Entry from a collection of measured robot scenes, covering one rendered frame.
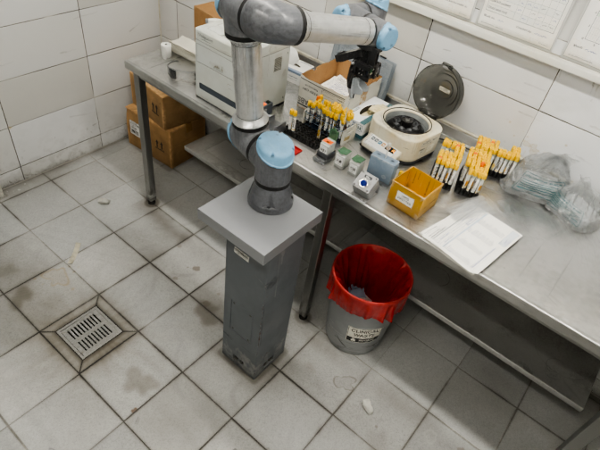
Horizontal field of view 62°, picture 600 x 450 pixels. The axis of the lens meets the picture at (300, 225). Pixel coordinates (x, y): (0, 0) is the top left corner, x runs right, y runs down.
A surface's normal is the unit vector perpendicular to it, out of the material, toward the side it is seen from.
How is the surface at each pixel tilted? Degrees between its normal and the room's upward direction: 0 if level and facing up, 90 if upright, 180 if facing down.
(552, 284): 0
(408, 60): 90
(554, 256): 0
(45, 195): 0
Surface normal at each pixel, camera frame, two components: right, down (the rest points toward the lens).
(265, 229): 0.12, -0.73
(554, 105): -0.63, 0.47
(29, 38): 0.77, 0.51
